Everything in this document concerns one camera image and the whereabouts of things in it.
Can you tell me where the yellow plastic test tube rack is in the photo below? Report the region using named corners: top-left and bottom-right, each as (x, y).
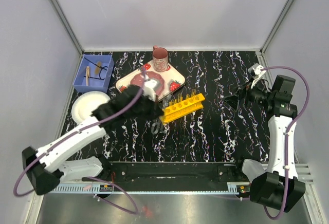
top-left (160, 94), bottom-right (205, 124)

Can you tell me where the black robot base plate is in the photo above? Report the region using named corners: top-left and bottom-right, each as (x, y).
top-left (97, 162), bottom-right (250, 191)

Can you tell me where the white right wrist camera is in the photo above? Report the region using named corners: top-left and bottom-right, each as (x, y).
top-left (248, 63), bottom-right (266, 89)

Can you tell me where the blue plastic bin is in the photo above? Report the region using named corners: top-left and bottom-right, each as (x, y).
top-left (73, 54), bottom-right (114, 93)

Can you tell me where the white strawberry serving tray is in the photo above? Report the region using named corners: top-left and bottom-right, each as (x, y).
top-left (115, 61), bottom-right (186, 101)

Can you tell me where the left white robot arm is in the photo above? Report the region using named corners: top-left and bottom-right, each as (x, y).
top-left (20, 85), bottom-right (163, 195)

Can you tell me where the pink patterned mug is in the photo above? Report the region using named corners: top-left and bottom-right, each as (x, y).
top-left (152, 45), bottom-right (169, 72)

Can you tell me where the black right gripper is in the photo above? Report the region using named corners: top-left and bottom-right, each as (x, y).
top-left (222, 77), bottom-right (275, 111)

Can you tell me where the white paper plate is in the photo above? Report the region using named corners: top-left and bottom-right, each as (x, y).
top-left (71, 91), bottom-right (110, 124)

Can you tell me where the test tube brush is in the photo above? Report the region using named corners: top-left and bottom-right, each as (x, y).
top-left (83, 57), bottom-right (108, 80)

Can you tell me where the white slotted cable duct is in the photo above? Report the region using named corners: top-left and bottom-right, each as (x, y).
top-left (51, 182), bottom-right (238, 195)

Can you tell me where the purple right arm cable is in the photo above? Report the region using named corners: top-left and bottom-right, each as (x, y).
top-left (213, 66), bottom-right (309, 220)

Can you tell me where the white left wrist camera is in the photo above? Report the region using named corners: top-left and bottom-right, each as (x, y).
top-left (143, 79), bottom-right (157, 101)

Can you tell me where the pink polka dot plate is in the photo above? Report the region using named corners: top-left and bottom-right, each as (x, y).
top-left (130, 71), bottom-right (165, 96)

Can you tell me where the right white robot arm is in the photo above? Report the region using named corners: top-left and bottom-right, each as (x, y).
top-left (224, 75), bottom-right (306, 213)

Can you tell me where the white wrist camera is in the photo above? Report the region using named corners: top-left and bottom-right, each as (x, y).
top-left (143, 79), bottom-right (157, 101)
top-left (248, 63), bottom-right (266, 89)

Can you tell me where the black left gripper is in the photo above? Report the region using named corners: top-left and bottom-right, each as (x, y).
top-left (126, 92), bottom-right (166, 122)

